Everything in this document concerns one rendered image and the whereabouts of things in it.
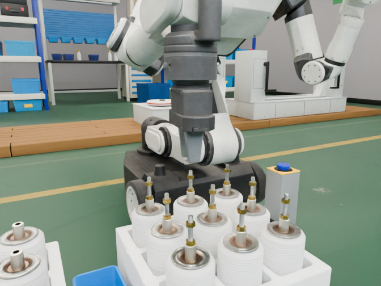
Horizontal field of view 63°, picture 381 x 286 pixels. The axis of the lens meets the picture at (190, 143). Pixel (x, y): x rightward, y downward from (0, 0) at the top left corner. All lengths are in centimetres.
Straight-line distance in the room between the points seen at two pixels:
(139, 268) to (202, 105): 41
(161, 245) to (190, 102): 34
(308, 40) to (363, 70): 531
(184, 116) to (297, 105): 333
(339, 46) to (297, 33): 14
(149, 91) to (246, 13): 428
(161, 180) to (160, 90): 418
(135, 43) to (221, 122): 56
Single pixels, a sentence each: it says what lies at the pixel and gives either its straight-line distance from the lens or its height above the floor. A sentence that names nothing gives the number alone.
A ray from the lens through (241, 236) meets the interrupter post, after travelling 67.
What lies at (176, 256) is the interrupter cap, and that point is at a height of 25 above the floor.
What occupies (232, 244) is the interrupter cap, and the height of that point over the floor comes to 25.
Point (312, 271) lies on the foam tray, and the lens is 77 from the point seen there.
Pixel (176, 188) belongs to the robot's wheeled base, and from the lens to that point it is 117.
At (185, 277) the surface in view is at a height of 24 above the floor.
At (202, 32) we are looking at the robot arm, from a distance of 48.
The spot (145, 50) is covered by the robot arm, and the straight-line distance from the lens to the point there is 63.
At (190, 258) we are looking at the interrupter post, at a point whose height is 26.
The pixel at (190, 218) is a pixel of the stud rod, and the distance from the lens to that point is 59.
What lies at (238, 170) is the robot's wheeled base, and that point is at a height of 19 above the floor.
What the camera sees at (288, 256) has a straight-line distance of 74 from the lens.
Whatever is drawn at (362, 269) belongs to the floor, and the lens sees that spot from 117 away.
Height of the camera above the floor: 61
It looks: 13 degrees down
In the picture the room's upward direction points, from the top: straight up
